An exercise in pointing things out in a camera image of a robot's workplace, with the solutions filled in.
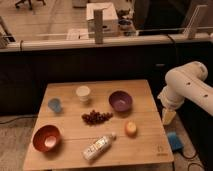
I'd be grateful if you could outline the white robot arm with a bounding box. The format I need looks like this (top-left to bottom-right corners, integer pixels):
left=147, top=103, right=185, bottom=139
left=158, top=61, right=213, bottom=125

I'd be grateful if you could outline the dark bowl on desk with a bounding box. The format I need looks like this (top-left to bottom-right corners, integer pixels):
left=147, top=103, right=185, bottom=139
left=119, top=19, right=131, bottom=30

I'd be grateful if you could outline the purple bowl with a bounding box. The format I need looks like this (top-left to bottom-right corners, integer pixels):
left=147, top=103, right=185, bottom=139
left=109, top=91, right=133, bottom=112

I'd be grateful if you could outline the red orange bowl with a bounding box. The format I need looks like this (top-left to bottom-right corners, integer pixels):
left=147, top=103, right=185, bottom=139
left=33, top=125, right=61, bottom=152

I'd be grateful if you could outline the orange yellow apple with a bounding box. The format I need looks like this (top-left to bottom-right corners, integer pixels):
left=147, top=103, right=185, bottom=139
left=125, top=121, right=137, bottom=136

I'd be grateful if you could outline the bunch of red grapes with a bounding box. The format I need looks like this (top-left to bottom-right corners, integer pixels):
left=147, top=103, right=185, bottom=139
left=81, top=110, right=113, bottom=125

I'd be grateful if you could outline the white angled bracket right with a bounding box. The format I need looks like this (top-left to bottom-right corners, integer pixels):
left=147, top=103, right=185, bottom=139
left=183, top=5, right=207, bottom=39

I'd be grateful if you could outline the wooden table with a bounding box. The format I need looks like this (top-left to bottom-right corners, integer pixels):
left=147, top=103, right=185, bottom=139
left=23, top=80, right=174, bottom=171

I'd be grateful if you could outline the black cable on floor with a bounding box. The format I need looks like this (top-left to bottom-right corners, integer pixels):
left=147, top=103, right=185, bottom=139
left=0, top=114, right=38, bottom=125

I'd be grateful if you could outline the white paper cup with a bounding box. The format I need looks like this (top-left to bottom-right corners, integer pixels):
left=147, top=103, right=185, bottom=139
left=76, top=86, right=91, bottom=102

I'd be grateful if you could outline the blue plastic cup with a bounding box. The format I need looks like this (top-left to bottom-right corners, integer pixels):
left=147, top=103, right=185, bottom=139
left=48, top=98, right=62, bottom=113

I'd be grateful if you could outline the black office chair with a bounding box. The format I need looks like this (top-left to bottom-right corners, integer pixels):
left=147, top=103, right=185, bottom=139
left=15, top=0, right=46, bottom=10

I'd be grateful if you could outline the white cardboard box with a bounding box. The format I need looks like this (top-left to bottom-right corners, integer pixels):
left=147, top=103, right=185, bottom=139
left=86, top=2, right=118, bottom=37

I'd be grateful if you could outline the white plastic bottle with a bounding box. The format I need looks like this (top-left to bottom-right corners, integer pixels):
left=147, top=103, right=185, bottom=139
left=82, top=132, right=116, bottom=161

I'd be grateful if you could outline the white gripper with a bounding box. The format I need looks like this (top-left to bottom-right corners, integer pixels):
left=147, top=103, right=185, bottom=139
left=157, top=86, right=183, bottom=125

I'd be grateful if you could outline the wooden post on counter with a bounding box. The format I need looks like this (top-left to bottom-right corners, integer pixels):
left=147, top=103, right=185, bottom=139
left=94, top=10, right=103, bottom=44

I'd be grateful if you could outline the blue sponge object on floor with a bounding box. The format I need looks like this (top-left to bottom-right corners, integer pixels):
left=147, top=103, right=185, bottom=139
left=167, top=132, right=183, bottom=151

